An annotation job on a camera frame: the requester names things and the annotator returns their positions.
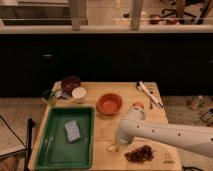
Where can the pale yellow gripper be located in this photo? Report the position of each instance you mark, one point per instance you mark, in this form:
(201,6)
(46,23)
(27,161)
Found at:
(120,145)

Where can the yellow banana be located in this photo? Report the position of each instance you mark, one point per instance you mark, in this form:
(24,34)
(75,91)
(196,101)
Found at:
(112,148)

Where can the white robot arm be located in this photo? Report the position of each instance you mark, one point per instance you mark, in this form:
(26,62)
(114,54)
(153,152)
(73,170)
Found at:
(191,138)

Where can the red bowl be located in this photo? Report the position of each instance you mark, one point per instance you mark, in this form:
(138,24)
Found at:
(109,104)

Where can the dark brown bowl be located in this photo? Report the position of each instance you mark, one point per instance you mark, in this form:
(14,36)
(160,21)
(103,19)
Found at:
(69,83)

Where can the bunch of dark grapes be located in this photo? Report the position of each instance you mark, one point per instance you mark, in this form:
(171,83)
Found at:
(140,154)

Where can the orange fruit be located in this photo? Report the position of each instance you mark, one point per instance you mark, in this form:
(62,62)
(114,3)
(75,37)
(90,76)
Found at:
(139,104)

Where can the grey blue sponge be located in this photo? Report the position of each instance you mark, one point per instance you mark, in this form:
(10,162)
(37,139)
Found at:
(73,132)

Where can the black and white tool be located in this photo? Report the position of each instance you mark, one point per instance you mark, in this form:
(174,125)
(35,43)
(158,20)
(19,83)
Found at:
(141,87)

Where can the green plastic tray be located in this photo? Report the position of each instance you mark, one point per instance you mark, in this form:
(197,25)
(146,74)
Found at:
(55,151)

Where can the white cup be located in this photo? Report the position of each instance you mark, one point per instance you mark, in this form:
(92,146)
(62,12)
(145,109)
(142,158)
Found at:
(79,94)

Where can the small crumpled foil item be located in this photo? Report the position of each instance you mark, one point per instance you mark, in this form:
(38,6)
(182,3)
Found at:
(60,94)

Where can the dark green cup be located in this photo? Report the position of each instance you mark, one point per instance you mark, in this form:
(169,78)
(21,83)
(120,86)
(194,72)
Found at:
(49,97)

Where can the black office chair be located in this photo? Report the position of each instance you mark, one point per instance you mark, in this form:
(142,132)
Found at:
(178,11)

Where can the black chair frame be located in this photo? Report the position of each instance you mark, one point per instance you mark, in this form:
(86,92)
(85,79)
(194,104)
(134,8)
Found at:
(26,145)

